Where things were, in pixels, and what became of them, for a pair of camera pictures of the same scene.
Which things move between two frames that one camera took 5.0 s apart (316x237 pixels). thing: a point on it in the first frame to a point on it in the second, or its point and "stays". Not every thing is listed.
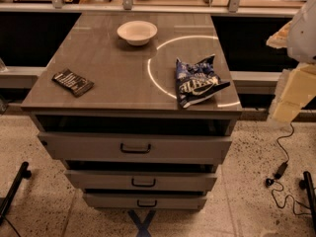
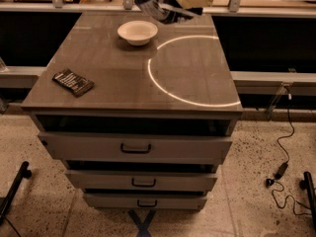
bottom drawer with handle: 145,201 stays
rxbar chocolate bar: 76,84 stays
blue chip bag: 197,81 to 151,2
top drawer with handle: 136,147 stays
